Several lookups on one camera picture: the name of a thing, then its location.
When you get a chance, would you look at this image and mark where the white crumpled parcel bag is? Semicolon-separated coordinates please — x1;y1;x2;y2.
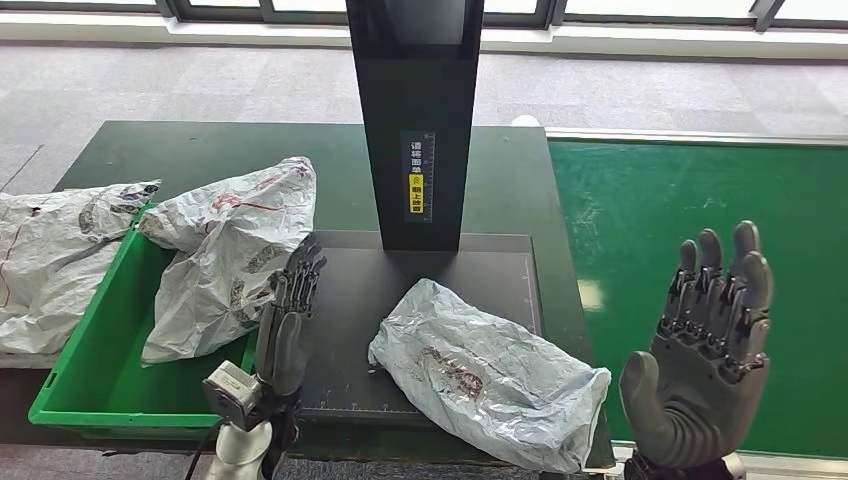
0;180;162;356

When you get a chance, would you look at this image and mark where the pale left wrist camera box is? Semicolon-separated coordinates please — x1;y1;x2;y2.
201;360;264;432

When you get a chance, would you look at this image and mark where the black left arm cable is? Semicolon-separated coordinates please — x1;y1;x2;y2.
184;423;221;480

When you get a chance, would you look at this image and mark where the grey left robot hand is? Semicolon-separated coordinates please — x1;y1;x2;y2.
253;233;328;399

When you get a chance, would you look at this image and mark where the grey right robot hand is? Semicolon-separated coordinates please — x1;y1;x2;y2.
619;220;775;470

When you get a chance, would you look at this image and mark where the dark green table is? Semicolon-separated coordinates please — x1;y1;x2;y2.
0;120;616;470

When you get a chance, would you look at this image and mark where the grey parcel bag brown print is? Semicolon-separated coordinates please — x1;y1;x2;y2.
367;278;612;475

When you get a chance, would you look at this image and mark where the green conveyor belt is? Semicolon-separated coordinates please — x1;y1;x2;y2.
547;139;848;460

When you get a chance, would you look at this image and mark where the white window sill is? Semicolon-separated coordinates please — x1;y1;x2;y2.
0;13;848;62

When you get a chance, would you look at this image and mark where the white parcel bag red print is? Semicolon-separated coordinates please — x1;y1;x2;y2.
139;156;318;366

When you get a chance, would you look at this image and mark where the black inbound scanner machine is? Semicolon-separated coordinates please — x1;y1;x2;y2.
291;0;545;425

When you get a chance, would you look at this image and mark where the black and yellow label sticker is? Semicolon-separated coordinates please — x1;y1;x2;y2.
400;131;437;225

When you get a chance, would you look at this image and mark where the green plastic crate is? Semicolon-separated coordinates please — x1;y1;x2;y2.
27;201;263;440

